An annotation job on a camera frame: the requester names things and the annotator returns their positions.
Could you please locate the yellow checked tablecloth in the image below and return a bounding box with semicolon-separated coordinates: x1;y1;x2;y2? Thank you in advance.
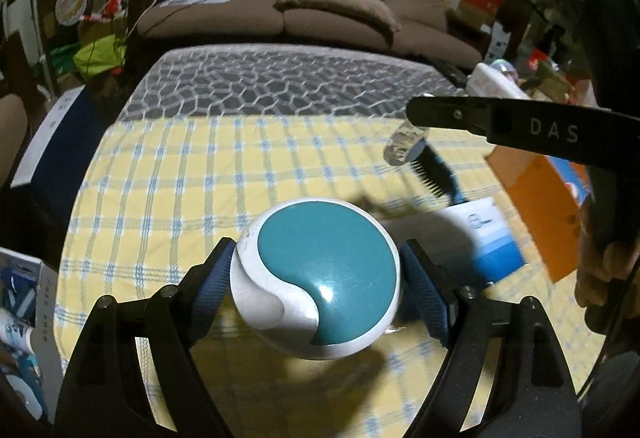
52;110;606;438

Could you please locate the blue and white mask packet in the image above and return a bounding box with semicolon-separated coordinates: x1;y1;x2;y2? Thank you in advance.
430;197;526;284

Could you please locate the white open cardboard box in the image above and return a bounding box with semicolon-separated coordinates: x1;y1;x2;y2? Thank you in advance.
0;247;63;425

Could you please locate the person's right hand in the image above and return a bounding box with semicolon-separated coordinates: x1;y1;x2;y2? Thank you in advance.
574;203;627;310

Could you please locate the navy box with white edge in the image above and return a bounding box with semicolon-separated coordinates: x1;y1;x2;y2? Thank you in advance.
10;85;103;199

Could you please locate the grey cobble patterned cloth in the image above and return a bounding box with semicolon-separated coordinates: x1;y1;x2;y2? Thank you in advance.
117;43;468;124

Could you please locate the beige pillow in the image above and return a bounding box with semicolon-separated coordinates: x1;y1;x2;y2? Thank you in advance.
274;0;401;32

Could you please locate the black hairbrush with blue handle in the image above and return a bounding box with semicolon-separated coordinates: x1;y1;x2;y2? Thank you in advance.
410;140;464;207

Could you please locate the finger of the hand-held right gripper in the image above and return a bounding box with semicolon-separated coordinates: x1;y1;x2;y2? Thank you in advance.
406;94;640;169

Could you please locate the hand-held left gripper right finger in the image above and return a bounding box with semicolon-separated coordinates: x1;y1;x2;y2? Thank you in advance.
400;238;583;438

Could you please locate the clear plastic bottle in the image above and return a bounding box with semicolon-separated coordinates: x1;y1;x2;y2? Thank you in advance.
384;120;431;166

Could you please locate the black remote control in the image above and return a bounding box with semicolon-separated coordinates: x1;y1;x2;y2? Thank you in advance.
425;55;469;87

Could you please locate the orange cardboard box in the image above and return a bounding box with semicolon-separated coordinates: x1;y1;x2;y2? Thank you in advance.
487;150;596;284

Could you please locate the white tissue box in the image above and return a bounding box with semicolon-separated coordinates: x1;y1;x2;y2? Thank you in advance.
467;63;531;100

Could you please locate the green bag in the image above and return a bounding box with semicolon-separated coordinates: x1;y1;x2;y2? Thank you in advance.
74;35;129;80

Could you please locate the round printed sign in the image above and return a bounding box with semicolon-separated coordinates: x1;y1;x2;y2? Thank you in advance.
54;0;94;27

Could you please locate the teal and white round case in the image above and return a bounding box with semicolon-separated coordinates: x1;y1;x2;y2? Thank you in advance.
229;198;404;361

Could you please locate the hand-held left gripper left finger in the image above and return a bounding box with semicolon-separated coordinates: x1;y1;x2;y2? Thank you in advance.
52;235;236;438

